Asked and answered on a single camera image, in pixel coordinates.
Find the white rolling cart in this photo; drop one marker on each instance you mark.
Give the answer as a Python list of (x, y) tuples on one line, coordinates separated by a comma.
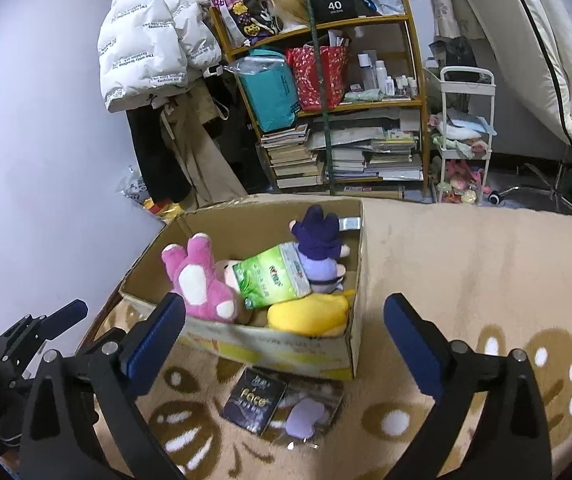
[(443, 105)]

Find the cream padded chair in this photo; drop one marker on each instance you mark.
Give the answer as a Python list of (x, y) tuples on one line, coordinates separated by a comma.
[(531, 35)]

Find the pile of papers and booklets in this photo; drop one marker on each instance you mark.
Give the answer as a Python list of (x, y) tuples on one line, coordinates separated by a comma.
[(366, 155)]

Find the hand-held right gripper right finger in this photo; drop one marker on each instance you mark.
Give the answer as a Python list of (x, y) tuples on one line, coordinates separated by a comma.
[(413, 345)]

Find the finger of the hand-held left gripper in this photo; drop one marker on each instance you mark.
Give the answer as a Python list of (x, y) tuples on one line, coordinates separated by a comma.
[(65, 312)]

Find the clear bag of toys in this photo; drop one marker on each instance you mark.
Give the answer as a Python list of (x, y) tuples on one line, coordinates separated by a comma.
[(133, 190)]

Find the yellow plush dog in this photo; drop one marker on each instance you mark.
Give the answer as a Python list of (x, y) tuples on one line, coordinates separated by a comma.
[(306, 315)]

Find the wooden shelf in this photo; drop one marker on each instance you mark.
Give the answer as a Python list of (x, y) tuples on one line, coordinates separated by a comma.
[(356, 21)]

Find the floral curtain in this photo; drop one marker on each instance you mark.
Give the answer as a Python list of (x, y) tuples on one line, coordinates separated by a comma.
[(451, 5)]

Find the green tissue pack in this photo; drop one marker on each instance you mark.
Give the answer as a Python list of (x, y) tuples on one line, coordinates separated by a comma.
[(266, 275)]

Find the row of cosmetic bottles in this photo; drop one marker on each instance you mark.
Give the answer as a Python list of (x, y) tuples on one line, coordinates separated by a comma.
[(381, 75)]

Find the clear plastic bag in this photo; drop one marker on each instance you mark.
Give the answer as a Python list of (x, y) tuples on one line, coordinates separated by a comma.
[(253, 66)]

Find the black hanging coat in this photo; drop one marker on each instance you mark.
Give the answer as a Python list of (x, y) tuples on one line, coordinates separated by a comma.
[(158, 160)]

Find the long cardboard box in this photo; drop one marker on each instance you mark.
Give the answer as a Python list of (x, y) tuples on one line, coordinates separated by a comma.
[(371, 192)]

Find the white-haired plush doll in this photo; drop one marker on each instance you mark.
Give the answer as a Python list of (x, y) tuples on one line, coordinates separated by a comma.
[(316, 240)]

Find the beige hanging garment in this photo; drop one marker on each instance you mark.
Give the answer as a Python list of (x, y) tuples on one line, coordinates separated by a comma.
[(200, 155)]

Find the stack of books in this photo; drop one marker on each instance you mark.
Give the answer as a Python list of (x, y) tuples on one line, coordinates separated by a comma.
[(291, 160)]

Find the red gift bag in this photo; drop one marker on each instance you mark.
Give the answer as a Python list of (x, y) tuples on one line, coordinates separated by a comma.
[(316, 80)]

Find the green pole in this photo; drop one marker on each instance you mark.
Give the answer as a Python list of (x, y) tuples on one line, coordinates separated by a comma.
[(323, 85)]

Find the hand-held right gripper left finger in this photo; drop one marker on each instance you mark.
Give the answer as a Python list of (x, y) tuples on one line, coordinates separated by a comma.
[(153, 345)]

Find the clear packet with purple sponge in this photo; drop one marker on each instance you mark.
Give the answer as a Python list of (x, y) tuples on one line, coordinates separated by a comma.
[(306, 412)]

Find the black box with white print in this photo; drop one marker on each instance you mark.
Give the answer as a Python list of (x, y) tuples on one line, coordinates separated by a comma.
[(336, 5)]

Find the dark hanging clothes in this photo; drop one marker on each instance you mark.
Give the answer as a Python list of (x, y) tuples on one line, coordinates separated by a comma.
[(236, 135)]

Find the pink plush bear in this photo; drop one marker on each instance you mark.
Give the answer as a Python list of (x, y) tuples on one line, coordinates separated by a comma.
[(200, 285)]

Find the teal paper bag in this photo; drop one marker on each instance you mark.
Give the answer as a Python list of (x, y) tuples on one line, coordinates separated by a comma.
[(268, 95)]

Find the printed cardboard box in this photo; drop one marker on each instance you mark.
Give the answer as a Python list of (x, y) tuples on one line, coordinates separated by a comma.
[(276, 355)]

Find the white puffer jacket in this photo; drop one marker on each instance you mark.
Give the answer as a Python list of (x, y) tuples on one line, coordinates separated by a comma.
[(140, 35)]

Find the black purple printed tote bag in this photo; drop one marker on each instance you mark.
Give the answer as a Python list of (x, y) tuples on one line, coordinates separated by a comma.
[(241, 5)]

